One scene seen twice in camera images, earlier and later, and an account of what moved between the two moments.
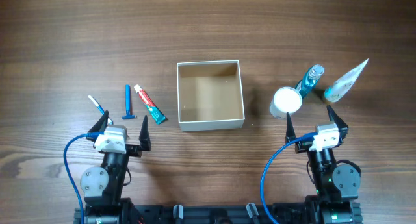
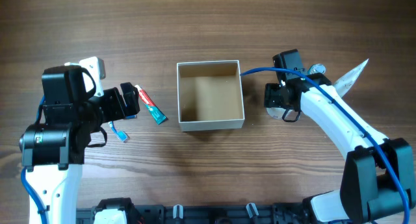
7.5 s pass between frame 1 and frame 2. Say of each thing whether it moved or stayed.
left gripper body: moved
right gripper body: moved
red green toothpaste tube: stayed
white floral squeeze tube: stayed
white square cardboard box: stayed
